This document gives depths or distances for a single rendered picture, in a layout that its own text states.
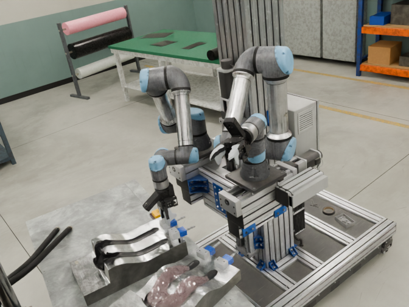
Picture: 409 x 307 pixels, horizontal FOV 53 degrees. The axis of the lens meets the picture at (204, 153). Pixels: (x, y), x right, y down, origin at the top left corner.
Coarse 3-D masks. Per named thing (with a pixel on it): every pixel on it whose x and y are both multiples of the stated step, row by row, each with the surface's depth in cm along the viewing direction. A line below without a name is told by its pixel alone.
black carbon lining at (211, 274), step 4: (196, 260) 185; (188, 264) 183; (192, 264) 183; (196, 264) 183; (192, 268) 181; (208, 272) 177; (212, 272) 177; (216, 272) 177; (204, 276) 175; (208, 276) 176; (212, 276) 175; (144, 300) 165; (144, 304) 159; (148, 304) 164
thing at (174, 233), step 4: (172, 228) 197; (176, 228) 196; (180, 228) 198; (184, 228) 198; (188, 228) 199; (172, 232) 194; (176, 232) 194; (180, 232) 195; (184, 232) 196; (172, 236) 194; (176, 236) 194; (180, 236) 196
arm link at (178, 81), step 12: (168, 72) 196; (180, 72) 197; (168, 84) 197; (180, 84) 196; (180, 96) 197; (180, 108) 197; (180, 120) 196; (180, 132) 196; (180, 144) 197; (192, 144) 198; (180, 156) 196; (192, 156) 195
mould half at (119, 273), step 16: (144, 224) 209; (96, 240) 195; (144, 240) 198; (176, 240) 194; (144, 256) 187; (160, 256) 188; (176, 256) 192; (80, 272) 187; (96, 272) 186; (112, 272) 177; (128, 272) 182; (144, 272) 186; (80, 288) 178; (96, 288) 177; (112, 288) 180
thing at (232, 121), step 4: (224, 120) 147; (228, 120) 146; (232, 120) 145; (236, 120) 147; (224, 124) 148; (228, 124) 146; (232, 124) 146; (236, 124) 147; (228, 128) 148; (232, 128) 147; (236, 128) 147; (240, 128) 149; (232, 132) 150; (236, 132) 150; (240, 132) 149; (244, 132) 152; (244, 136) 152
